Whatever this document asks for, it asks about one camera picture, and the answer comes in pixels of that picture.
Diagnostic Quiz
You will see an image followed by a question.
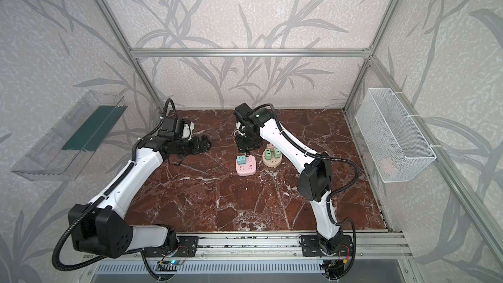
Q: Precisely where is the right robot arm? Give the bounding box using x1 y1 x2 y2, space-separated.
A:
234 103 360 255

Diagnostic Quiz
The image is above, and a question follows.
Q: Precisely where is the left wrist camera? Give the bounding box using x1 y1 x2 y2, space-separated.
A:
157 117 195 140

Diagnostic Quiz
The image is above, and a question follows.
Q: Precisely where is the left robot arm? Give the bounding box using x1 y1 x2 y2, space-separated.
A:
52 136 212 271

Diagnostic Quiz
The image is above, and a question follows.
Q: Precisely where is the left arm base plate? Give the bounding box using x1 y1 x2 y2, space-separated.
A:
144 236 199 258

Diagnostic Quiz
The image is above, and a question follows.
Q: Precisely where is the green plug adapter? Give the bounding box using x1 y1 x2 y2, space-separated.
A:
273 148 282 159
263 149 272 161

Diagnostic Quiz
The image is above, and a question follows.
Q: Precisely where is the beige round power strip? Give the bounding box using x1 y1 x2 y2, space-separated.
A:
262 150 282 168

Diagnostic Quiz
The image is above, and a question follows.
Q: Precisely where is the white wire mesh basket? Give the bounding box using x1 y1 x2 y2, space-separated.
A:
356 88 437 183

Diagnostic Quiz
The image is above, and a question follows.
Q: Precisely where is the clear plastic wall shelf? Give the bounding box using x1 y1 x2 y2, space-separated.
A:
11 91 127 182

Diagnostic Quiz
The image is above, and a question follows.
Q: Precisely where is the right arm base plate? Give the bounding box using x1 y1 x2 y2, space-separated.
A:
298 235 354 259

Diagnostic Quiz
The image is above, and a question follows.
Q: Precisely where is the pink square power strip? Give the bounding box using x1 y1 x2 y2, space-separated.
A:
236 155 257 176

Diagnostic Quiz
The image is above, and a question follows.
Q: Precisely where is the aluminium front rail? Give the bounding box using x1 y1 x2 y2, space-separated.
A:
81 231 413 262

